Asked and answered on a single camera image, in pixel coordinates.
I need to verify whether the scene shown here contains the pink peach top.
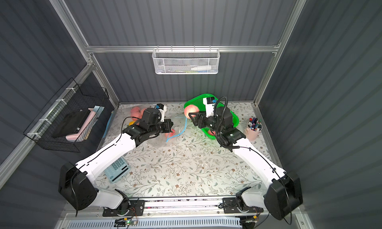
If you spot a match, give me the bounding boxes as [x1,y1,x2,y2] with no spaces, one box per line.
[184,104,200,119]

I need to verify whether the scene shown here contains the pink peach with leaf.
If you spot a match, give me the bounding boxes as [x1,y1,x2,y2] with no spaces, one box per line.
[130,112,142,121]

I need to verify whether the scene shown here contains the clear zip-top bag blue zipper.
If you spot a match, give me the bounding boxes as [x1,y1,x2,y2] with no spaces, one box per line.
[104,104,150,144]

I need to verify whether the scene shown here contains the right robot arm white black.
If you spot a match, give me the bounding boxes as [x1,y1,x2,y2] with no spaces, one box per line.
[185,105,303,221]

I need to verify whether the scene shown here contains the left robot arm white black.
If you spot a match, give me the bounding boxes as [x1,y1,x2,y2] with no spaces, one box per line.
[58,119,174,211]

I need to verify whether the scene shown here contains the pink peach behind bag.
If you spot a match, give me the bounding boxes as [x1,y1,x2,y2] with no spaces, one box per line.
[130,106,141,114]

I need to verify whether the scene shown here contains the green plastic basket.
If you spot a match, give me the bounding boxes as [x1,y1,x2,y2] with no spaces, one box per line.
[183,93,240,140]

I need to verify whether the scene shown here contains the pink pen cup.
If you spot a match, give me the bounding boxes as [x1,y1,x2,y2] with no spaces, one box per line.
[245,117,263,141]

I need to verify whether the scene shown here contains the teal calculator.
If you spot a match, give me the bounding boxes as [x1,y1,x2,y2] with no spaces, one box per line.
[104,157,131,184]

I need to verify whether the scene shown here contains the white tube in basket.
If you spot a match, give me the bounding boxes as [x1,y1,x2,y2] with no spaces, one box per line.
[191,65,212,72]

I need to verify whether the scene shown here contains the black pouch in basket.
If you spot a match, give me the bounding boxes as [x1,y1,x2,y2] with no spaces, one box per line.
[52,110,88,138]

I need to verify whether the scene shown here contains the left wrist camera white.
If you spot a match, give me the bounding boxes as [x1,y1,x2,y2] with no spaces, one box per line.
[155,103,167,122]

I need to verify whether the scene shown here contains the white wire wall basket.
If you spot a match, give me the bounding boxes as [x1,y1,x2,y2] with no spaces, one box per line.
[152,49,220,75]

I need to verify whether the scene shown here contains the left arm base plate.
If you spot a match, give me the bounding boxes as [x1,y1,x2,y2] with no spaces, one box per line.
[102,199,145,217]

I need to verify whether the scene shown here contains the pink handle tool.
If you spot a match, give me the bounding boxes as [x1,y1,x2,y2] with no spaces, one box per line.
[66,108,96,143]

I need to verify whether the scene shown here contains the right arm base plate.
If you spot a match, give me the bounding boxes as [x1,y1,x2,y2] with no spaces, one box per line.
[219,197,264,214]

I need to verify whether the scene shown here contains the black wire wall basket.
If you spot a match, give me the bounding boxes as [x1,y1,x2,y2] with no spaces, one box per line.
[23,81,114,153]

